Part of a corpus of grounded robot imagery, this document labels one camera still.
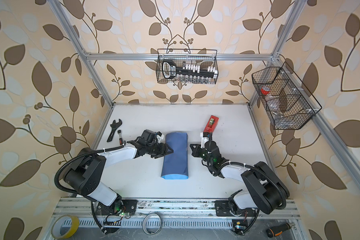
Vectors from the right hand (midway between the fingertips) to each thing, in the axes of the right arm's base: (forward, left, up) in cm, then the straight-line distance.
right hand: (190, 146), depth 87 cm
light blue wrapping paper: (-9, +9, -5) cm, 14 cm away
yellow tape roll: (-36, +57, -9) cm, 68 cm away
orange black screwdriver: (-41, -37, -6) cm, 55 cm away
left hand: (-2, +11, -3) cm, 12 cm away
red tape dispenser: (+19, -16, -4) cm, 24 cm away
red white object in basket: (+19, -41, +25) cm, 52 cm away
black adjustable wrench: (+24, +54, -8) cm, 60 cm away
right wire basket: (+10, -50, +24) cm, 56 cm away
